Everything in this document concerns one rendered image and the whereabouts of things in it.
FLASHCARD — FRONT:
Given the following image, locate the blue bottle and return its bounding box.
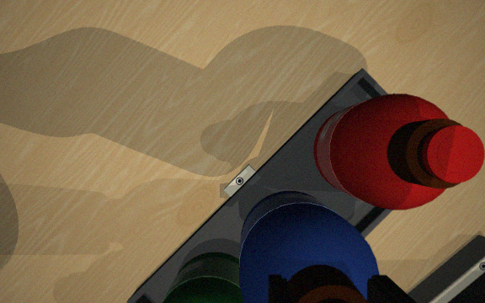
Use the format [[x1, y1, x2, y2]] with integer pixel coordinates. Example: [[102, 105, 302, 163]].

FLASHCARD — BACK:
[[239, 191, 380, 303]]

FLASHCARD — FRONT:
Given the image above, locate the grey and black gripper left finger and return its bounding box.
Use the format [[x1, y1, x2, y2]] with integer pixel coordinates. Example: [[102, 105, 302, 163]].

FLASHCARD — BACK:
[[268, 274, 294, 303]]

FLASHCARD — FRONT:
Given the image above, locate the red bottle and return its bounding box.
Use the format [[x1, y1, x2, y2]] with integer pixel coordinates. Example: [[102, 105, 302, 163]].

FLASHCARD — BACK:
[[313, 93, 485, 210]]

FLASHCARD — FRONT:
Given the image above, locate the dark grey rectangular tray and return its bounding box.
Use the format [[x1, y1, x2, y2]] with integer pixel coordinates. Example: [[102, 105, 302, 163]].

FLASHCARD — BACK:
[[127, 68, 392, 303]]

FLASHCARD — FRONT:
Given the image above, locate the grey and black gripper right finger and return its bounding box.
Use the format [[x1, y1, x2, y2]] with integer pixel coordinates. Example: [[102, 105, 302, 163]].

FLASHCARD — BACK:
[[367, 275, 416, 303]]

